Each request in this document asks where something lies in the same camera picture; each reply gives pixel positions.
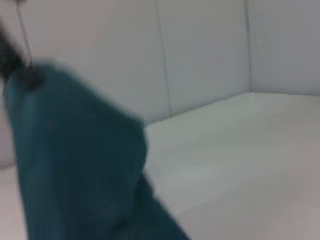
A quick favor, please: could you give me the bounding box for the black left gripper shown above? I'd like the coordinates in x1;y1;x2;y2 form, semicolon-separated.
0;23;45;88

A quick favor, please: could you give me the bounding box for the teal blue shirt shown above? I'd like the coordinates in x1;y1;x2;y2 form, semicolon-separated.
4;59;194;240

